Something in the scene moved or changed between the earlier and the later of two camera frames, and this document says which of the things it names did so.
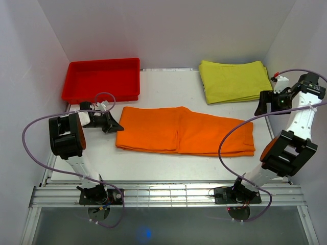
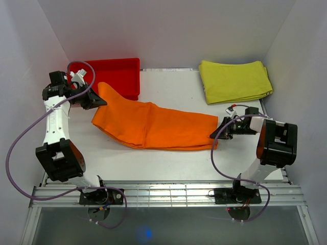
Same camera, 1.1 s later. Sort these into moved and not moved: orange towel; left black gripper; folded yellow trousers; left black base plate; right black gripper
Moved: left black gripper; right black gripper; orange towel
Not moved: left black base plate; folded yellow trousers
